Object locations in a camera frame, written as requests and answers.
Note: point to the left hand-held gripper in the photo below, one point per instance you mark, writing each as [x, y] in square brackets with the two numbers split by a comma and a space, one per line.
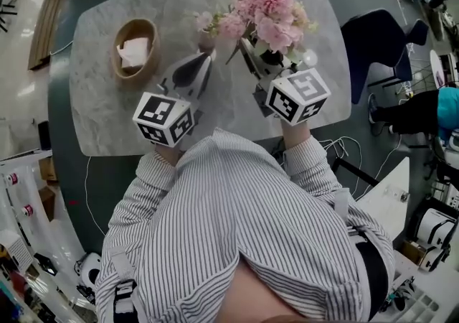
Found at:
[161, 117]

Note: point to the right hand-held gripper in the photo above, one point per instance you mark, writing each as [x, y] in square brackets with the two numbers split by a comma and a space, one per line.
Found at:
[297, 99]

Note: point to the small pale pink vase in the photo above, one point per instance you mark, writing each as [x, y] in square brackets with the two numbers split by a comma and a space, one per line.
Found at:
[206, 41]

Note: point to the pink flowers bouquet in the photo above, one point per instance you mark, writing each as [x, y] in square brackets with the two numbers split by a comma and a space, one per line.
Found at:
[272, 9]

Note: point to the small pale flowers sprig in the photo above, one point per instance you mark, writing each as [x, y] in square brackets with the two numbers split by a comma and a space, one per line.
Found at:
[205, 22]

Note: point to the person's left forearm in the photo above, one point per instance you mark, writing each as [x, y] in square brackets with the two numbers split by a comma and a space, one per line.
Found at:
[161, 171]

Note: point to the person's right forearm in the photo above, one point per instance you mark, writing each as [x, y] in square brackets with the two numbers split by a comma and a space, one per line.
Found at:
[305, 160]

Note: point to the round wooden bowl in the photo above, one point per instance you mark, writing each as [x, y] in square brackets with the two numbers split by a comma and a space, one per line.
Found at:
[152, 63]

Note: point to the grey marble table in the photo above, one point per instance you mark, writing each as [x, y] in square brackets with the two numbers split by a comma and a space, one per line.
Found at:
[233, 106]

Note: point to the white paper napkins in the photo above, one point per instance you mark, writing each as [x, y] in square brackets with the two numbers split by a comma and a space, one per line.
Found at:
[134, 52]

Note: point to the dark blue chair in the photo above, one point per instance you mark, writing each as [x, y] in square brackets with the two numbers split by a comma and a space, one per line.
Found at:
[376, 49]
[417, 32]

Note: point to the long wooden bench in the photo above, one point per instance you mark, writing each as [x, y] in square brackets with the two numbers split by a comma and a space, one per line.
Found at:
[54, 9]

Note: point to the grey striped shirt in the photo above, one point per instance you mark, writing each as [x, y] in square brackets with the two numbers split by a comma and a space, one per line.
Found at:
[233, 228]

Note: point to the brown cardboard box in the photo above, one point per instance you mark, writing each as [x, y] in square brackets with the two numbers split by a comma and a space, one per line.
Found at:
[48, 170]
[48, 203]

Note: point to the white side table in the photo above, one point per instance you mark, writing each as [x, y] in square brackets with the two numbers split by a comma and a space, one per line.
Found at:
[389, 199]

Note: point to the white round lens device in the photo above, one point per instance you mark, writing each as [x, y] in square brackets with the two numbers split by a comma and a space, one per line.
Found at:
[91, 269]

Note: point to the white and black device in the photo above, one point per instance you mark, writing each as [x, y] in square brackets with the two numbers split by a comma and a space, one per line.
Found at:
[435, 239]

